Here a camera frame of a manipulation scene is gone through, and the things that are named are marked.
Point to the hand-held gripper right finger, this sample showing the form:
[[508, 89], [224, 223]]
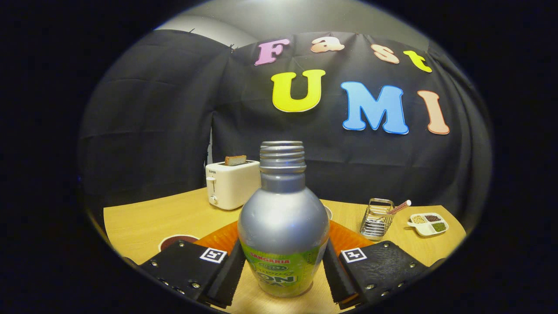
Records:
[[335, 274]]

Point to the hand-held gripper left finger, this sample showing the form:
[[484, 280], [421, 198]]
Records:
[[229, 279]]

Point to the silver bottle with green label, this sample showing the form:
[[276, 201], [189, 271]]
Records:
[[283, 218]]

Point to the white oval plate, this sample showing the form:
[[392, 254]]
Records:
[[329, 213]]

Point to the white toaster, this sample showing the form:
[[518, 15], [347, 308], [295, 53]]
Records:
[[233, 185]]

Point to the striped straw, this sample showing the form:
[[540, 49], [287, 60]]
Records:
[[401, 207]]

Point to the wooden table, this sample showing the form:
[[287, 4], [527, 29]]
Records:
[[152, 218]]

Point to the white divided spice dish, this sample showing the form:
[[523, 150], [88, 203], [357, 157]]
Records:
[[427, 231]]

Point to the toast slice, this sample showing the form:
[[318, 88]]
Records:
[[235, 160]]

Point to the black backdrop cloth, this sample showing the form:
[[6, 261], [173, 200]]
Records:
[[174, 122]]

